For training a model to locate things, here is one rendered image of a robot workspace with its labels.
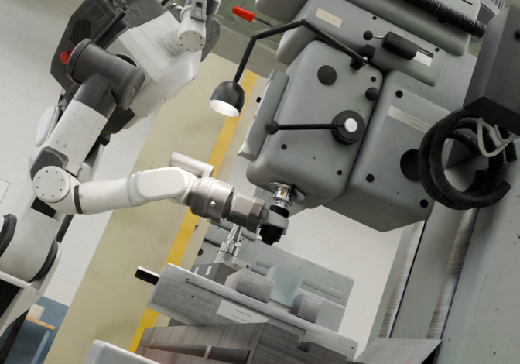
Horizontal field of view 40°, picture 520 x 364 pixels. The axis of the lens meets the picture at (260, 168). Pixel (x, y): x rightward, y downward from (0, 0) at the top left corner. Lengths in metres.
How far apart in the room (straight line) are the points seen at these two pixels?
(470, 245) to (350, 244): 9.85
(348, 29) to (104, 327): 1.98
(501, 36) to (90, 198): 0.89
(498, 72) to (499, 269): 0.38
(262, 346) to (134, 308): 2.40
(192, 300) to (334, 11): 0.74
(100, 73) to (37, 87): 9.42
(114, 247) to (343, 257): 8.32
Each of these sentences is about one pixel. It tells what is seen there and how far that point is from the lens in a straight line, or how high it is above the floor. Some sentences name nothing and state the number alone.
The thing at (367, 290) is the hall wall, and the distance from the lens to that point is 11.44.
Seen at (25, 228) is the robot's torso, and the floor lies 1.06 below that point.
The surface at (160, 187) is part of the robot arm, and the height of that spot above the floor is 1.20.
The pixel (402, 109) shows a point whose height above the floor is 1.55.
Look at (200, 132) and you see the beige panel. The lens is 3.38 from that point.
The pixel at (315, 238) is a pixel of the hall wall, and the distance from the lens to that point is 11.20.
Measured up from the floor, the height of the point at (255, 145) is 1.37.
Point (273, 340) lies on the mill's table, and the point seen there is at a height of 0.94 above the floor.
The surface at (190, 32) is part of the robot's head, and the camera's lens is 1.74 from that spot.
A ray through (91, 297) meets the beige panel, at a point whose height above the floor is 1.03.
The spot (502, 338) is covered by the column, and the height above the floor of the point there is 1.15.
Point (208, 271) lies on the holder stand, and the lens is 1.77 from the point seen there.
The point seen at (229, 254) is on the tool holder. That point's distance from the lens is 1.87.
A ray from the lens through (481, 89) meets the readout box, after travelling 1.41.
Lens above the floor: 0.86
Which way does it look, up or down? 17 degrees up
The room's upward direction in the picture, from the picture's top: 22 degrees clockwise
